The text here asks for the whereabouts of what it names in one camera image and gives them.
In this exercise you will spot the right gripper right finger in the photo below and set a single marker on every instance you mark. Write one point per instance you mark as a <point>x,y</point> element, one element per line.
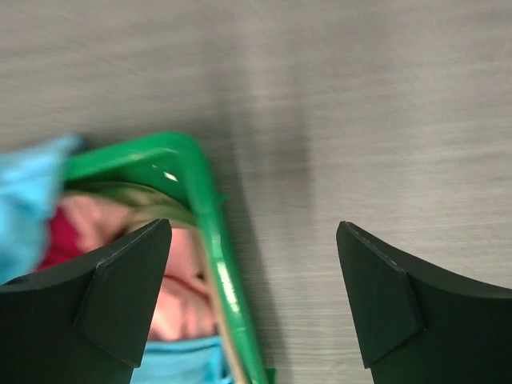
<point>419,323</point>

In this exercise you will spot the light blue t shirt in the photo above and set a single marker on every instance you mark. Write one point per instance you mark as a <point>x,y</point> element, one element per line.
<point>31,182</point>

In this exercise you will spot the magenta t shirt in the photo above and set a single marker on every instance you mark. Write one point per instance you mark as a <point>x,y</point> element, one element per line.
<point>63,242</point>

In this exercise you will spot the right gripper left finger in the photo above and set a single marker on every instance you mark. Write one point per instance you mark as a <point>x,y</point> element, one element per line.
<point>86,320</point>

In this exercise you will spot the pink t shirt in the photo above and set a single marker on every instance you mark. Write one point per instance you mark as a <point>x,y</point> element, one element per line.
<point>183,309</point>

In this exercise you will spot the green plastic tray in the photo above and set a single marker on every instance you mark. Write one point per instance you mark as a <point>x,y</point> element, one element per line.
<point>174,164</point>

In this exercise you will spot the beige t shirt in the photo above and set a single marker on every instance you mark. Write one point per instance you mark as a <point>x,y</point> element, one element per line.
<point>189,340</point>

